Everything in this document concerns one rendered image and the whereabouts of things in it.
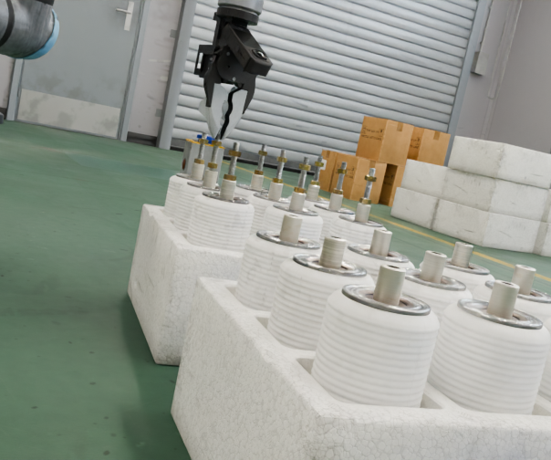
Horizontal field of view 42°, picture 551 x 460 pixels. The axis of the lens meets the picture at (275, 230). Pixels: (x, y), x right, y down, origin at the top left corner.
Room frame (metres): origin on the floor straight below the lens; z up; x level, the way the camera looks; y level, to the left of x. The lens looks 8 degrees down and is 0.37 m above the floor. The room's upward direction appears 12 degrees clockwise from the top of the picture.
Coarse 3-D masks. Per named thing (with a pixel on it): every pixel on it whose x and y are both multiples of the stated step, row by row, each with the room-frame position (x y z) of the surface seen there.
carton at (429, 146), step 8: (416, 128) 5.34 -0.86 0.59; (424, 128) 5.25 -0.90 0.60; (416, 136) 5.32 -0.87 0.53; (424, 136) 5.26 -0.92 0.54; (432, 136) 5.29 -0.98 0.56; (440, 136) 5.31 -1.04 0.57; (448, 136) 5.34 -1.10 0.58; (416, 144) 5.30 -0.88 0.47; (424, 144) 5.26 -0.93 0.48; (432, 144) 5.29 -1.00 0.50; (440, 144) 5.32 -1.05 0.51; (408, 152) 5.37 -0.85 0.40; (416, 152) 5.28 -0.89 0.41; (424, 152) 5.27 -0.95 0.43; (432, 152) 5.30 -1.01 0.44; (440, 152) 5.33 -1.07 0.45; (416, 160) 5.26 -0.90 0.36; (424, 160) 5.28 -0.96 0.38; (432, 160) 5.31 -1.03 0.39; (440, 160) 5.33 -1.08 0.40
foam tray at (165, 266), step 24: (144, 216) 1.33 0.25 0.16; (144, 240) 1.29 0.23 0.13; (168, 240) 1.08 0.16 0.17; (144, 264) 1.24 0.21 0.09; (168, 264) 1.05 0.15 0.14; (192, 264) 1.02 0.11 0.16; (216, 264) 1.03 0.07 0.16; (240, 264) 1.04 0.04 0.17; (144, 288) 1.20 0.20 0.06; (168, 288) 1.02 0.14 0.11; (192, 288) 1.02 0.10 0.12; (144, 312) 1.16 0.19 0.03; (168, 312) 1.01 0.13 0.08; (168, 336) 1.02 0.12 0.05; (168, 360) 1.02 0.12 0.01
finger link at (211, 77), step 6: (210, 66) 1.19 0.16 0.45; (210, 72) 1.19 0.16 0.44; (216, 72) 1.19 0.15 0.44; (204, 78) 1.19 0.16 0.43; (210, 78) 1.19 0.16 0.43; (216, 78) 1.19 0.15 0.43; (204, 84) 1.20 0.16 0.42; (210, 84) 1.19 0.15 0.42; (204, 90) 1.19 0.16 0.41; (210, 90) 1.19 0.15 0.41; (210, 96) 1.19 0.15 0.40; (210, 102) 1.19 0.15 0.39
